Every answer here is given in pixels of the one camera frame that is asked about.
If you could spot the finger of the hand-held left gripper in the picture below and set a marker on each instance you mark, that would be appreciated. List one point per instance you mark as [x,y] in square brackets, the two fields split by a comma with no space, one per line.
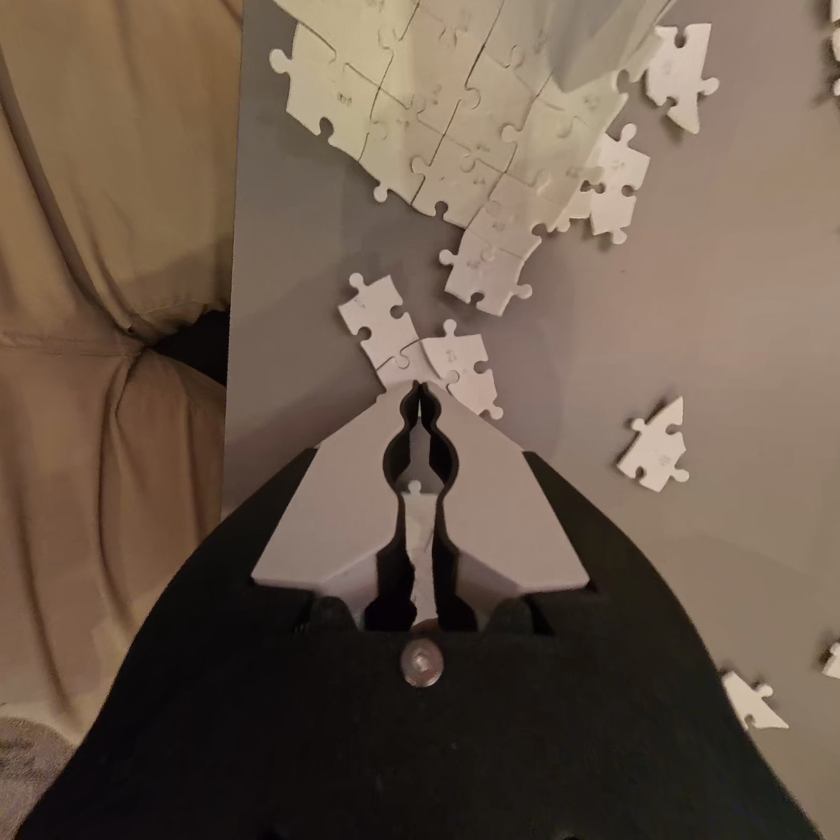
[604,33]

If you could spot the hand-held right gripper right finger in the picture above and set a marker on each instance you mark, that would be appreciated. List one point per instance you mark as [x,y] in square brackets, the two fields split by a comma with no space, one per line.
[512,518]

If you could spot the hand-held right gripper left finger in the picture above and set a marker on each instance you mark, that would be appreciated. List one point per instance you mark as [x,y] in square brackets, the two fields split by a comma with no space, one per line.
[328,518]

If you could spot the curved assembled puzzle ball section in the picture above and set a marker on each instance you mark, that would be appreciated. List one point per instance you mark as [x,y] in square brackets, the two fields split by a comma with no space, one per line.
[446,98]

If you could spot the person's beige trousers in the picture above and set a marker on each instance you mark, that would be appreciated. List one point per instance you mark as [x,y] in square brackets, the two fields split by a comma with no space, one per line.
[98,197]

